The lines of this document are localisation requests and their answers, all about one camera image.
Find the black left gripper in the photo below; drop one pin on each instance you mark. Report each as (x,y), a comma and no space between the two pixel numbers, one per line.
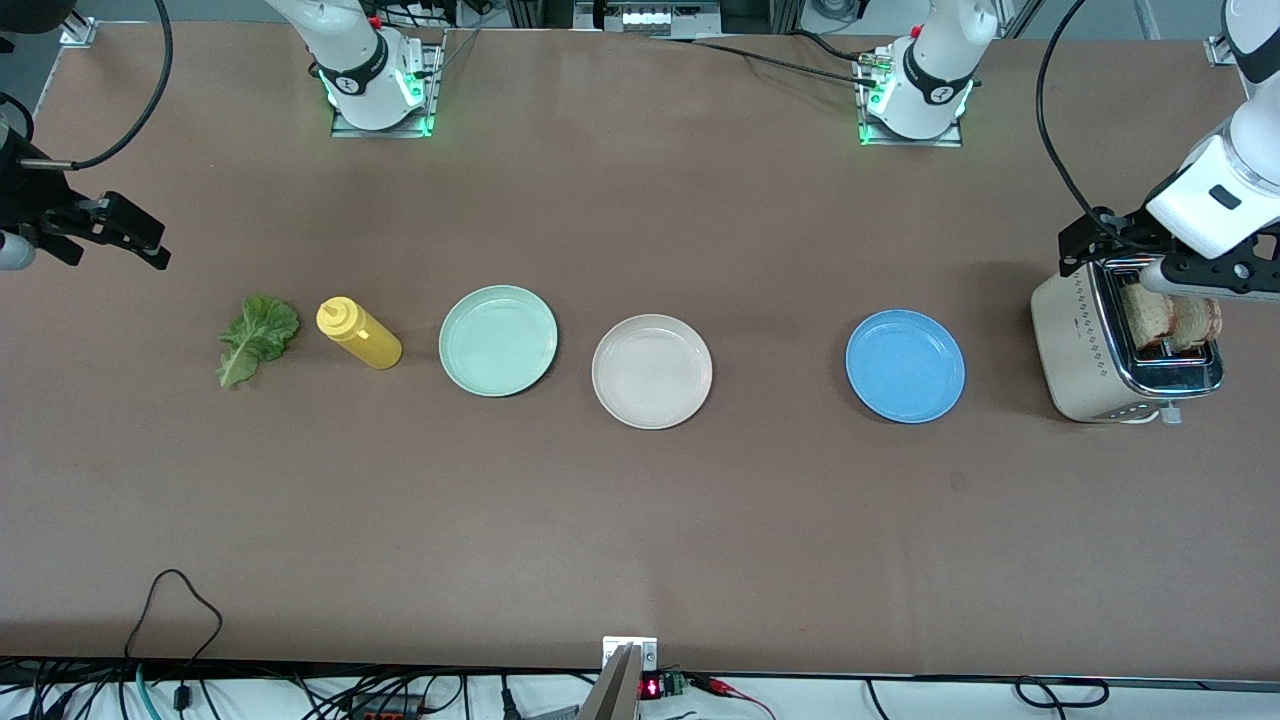
(1128,234)

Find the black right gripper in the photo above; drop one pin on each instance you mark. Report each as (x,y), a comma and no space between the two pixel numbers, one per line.
(22,190)

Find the brown-crusted bread slice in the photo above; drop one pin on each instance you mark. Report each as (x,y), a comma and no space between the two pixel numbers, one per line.
(1145,315)
(1200,320)

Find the green lettuce leaf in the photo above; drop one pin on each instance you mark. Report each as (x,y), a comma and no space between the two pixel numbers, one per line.
(262,330)

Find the yellow squeeze bottle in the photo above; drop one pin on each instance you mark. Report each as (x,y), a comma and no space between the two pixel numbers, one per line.
(365,340)

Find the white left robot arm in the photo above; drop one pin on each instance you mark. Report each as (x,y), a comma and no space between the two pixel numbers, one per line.
(1195,215)

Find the blue plate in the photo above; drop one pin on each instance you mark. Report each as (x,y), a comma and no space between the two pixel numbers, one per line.
(905,366)

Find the mint green plate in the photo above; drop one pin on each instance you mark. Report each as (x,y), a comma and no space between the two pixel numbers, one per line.
(498,342)

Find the beige plate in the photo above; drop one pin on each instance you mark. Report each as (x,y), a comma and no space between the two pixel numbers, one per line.
(652,372)

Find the beige chrome toaster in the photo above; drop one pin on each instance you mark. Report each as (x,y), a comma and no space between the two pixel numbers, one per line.
(1075,350)

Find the silver lit control box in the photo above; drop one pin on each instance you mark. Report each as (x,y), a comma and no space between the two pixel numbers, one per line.
(650,18)

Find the small red display board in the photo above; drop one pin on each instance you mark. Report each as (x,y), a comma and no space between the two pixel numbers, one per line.
(652,688)

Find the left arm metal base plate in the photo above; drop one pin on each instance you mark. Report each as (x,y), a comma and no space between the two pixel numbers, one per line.
(915,142)

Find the silver corner bracket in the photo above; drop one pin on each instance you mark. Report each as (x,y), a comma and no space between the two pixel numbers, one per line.
(78,32)
(1214,50)

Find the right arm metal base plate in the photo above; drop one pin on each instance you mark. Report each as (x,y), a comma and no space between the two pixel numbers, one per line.
(380,132)

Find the aluminium camera mount post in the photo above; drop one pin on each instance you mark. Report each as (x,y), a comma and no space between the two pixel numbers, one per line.
(612,695)

